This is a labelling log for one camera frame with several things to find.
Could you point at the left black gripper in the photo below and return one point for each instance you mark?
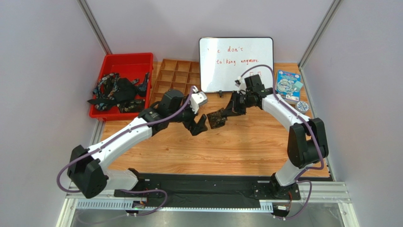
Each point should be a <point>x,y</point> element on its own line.
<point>191,119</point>

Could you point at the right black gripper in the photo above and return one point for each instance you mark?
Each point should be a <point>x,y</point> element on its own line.
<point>234,106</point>

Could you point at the black gold key pattern tie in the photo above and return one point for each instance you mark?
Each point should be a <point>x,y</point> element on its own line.
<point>216,120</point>

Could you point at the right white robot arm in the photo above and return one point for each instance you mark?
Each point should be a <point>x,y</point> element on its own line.
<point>307,142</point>

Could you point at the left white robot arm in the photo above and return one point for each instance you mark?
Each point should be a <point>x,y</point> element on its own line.
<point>89,169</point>

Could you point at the white whiteboard with red writing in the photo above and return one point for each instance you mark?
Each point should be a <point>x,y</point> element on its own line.
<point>224,59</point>

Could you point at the brown compartment tray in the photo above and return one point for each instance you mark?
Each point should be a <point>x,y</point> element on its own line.
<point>175,74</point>

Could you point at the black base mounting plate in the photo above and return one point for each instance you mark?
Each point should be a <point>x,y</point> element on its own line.
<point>208,191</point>

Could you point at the blue packaged item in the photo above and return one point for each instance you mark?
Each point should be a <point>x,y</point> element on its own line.
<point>288,86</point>

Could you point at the blue floral pattern tie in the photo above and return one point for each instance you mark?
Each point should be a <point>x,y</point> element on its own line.
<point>138,103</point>

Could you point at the blue round tin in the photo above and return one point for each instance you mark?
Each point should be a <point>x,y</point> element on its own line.
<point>302,107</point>

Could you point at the black plain tie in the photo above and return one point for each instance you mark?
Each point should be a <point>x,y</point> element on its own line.
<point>112,91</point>

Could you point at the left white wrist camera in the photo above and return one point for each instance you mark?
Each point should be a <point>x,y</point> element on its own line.
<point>197,99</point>

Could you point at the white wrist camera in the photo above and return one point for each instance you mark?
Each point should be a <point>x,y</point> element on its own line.
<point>197,99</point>
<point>240,83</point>

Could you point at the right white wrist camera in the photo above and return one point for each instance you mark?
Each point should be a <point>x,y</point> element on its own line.
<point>240,83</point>

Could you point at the aluminium frame rail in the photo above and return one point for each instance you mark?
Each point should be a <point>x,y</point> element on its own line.
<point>324,203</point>

